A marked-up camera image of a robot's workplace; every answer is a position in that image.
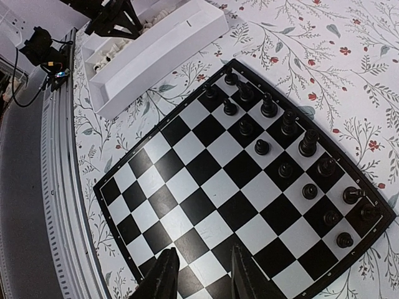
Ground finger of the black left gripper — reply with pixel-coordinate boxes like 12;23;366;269
85;0;143;40

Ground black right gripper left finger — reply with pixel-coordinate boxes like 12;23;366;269
133;247;180;299

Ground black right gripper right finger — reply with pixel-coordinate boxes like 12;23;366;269
231;245;285;299

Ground white plastic tray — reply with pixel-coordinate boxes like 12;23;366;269
82;1;229;120

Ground black white chessboard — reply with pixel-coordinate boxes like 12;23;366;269
94;60;398;298

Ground black chess pawn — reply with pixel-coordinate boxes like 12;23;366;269
223;98;238;116
323;210;340;227
239;120;254;137
302;183;318;200
254;139;270;156
335;232;354;249
278;162;294;179
204;83;218;100

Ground black chess rook corner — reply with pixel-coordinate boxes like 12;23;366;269
224;68;238;86

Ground black chess king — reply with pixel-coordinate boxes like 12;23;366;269
299;129;319;157

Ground floral patterned table mat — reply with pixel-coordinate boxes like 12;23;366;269
74;1;398;298

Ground aluminium front rail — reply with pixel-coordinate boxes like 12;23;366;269
0;27;110;299

